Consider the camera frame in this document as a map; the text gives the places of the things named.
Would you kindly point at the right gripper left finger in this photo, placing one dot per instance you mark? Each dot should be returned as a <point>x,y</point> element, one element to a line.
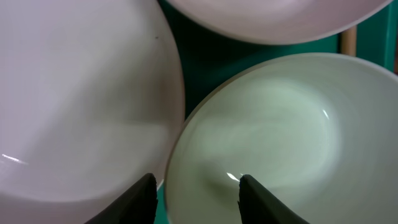
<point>137,205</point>

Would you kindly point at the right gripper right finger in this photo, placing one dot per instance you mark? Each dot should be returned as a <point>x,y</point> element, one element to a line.
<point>258,206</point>

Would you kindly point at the large white plate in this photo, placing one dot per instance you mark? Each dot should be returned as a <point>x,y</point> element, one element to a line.
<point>92,98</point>

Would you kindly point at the white bowl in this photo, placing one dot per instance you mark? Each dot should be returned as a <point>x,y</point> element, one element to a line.
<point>278,22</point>

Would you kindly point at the wooden chopstick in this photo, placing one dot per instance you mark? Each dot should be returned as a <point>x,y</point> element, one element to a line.
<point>349,41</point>

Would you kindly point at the teal serving tray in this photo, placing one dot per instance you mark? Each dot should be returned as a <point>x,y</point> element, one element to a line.
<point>210,59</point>

